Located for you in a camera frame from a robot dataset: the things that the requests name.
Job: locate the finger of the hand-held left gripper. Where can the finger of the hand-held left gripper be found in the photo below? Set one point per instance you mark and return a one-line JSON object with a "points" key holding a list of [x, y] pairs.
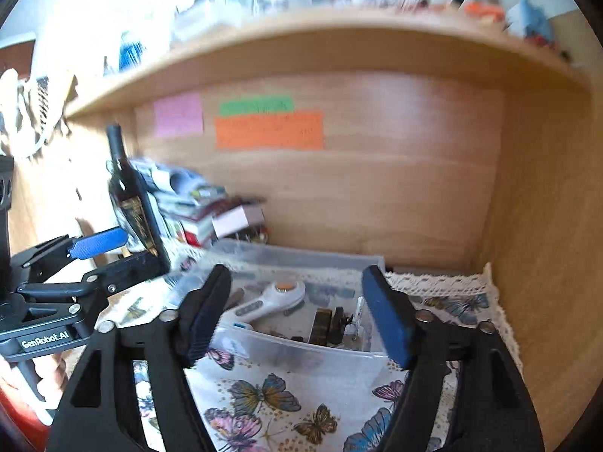
{"points": [[99, 243], [127, 268]]}

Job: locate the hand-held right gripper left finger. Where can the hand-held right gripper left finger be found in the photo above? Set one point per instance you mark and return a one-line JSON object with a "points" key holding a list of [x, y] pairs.
{"points": [[207, 320]]}

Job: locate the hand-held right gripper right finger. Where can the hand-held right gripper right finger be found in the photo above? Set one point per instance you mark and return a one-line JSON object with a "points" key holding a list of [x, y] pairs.
{"points": [[387, 315]]}

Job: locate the bunch of keys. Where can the bunch of keys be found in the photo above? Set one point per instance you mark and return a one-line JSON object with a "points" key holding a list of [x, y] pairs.
{"points": [[359, 320]]}

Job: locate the brown rectangular block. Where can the brown rectangular block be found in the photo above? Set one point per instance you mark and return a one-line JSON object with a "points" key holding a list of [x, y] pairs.
{"points": [[319, 326]]}

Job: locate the white round-headed handheld device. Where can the white round-headed handheld device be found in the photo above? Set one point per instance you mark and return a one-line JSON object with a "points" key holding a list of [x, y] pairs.
{"points": [[278, 293]]}

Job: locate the clear plastic box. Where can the clear plastic box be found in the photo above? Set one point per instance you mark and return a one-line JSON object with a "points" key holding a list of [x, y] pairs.
{"points": [[292, 353]]}

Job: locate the person's left hand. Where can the person's left hand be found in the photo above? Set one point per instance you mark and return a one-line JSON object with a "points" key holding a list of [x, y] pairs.
{"points": [[59, 372]]}

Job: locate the dark wine bottle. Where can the dark wine bottle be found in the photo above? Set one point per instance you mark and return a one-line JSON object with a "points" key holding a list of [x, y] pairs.
{"points": [[134, 207]]}

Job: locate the red and white small carton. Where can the red and white small carton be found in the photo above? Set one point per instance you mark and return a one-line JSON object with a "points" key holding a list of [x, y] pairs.
{"points": [[198, 236]]}

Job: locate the stack of magazines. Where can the stack of magazines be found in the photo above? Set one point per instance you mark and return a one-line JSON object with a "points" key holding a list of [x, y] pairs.
{"points": [[183, 197]]}

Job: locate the butterfly print tablecloth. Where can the butterfly print tablecloth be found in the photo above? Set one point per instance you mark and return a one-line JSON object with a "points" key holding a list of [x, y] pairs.
{"points": [[264, 400]]}

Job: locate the red fabric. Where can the red fabric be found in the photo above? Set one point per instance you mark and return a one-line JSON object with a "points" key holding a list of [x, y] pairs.
{"points": [[19, 423]]}

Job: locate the pink sticky note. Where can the pink sticky note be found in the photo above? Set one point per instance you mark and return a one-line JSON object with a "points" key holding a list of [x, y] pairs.
{"points": [[178, 115]]}

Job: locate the white fluffy item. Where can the white fluffy item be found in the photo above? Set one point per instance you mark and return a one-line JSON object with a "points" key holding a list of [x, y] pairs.
{"points": [[12, 103]]}

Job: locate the orange sticky note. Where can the orange sticky note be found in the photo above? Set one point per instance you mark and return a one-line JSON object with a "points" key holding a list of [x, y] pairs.
{"points": [[268, 131]]}

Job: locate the green sticky note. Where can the green sticky note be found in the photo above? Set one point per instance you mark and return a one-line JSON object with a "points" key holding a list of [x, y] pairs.
{"points": [[254, 106]]}

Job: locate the translucent white case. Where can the translucent white case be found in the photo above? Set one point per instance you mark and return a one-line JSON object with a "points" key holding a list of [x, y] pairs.
{"points": [[207, 21]]}

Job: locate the wooden shelf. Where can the wooden shelf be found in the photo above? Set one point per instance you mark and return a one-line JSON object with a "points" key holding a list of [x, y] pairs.
{"points": [[329, 47]]}

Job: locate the pile of small stationery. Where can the pile of small stationery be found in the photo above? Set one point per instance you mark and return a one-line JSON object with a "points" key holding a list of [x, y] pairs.
{"points": [[424, 2]]}

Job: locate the blue and white small box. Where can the blue and white small box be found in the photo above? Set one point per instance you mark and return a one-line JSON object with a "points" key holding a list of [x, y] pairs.
{"points": [[530, 19]]}

